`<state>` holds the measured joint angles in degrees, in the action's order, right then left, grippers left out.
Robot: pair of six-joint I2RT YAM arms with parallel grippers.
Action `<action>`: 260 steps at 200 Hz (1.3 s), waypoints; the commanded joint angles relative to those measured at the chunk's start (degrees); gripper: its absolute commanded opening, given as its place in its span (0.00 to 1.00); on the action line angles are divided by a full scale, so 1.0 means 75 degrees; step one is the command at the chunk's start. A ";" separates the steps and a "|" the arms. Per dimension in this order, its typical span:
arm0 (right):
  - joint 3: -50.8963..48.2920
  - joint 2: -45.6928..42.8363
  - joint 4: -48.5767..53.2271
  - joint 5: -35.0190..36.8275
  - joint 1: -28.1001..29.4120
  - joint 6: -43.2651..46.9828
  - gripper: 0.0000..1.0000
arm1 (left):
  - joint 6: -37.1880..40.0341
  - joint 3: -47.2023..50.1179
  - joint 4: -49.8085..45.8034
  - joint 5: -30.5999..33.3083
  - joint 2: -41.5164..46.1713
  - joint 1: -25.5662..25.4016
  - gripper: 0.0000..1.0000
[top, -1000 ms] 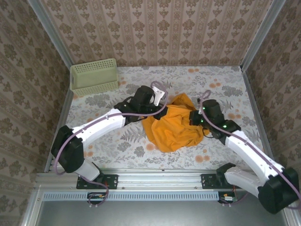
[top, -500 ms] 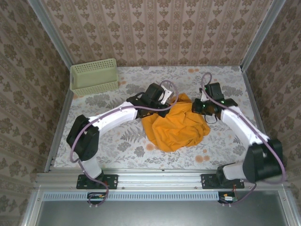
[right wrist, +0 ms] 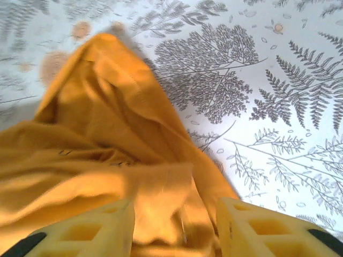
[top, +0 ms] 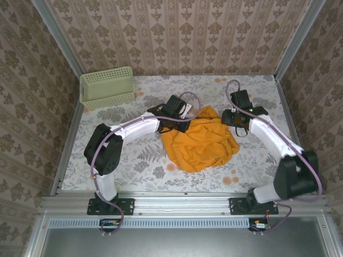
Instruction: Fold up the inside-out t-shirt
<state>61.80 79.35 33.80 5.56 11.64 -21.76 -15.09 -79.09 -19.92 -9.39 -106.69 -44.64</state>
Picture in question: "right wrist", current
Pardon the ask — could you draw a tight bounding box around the floral patterned table cover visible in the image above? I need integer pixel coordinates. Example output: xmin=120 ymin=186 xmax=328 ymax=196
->
xmin=0 ymin=0 xmax=343 ymax=257

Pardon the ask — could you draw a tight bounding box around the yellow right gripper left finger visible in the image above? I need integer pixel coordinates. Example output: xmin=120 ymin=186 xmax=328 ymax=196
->
xmin=0 ymin=196 xmax=136 ymax=257

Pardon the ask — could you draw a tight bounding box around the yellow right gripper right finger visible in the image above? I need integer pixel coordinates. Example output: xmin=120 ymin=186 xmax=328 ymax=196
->
xmin=215 ymin=197 xmax=343 ymax=257

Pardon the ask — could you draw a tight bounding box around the orange t-shirt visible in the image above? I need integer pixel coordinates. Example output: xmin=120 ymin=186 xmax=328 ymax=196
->
xmin=0 ymin=33 xmax=240 ymax=257

